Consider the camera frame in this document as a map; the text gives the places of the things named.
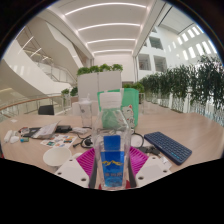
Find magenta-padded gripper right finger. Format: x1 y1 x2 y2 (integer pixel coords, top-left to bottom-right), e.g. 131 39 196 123
127 146 173 188

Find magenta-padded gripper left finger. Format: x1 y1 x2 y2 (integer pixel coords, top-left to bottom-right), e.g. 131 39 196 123
54 147 99 189

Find clear blue-labelled water bottle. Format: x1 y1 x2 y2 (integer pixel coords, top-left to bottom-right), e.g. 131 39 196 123
91 91 132 191

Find white sticker sheet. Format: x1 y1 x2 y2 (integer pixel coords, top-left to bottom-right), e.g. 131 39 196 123
40 133 78 149

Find small black device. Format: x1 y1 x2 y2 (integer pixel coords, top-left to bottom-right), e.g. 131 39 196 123
54 124 73 134

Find open paper booklet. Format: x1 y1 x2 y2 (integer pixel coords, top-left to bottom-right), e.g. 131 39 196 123
32 121 61 140

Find black pouch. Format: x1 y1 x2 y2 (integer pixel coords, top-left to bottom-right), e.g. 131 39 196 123
20 126 41 138

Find clear tumbler with lid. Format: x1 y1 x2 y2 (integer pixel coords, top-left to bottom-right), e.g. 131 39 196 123
78 96 94 129

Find black chair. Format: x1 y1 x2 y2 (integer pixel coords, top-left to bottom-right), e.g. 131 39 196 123
37 104 55 116

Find green tote bag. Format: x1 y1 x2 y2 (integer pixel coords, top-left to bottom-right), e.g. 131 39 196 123
96 87 140 129

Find white power strip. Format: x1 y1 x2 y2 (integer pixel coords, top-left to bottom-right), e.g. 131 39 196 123
3 129 14 144

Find planter with green plants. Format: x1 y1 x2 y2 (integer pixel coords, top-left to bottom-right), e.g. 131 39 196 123
60 86 79 104

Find white cabinet topped with plants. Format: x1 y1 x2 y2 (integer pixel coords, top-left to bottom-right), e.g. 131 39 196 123
76 63 124 103

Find black cable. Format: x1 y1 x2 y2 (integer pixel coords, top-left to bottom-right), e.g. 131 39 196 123
72 132 161 158

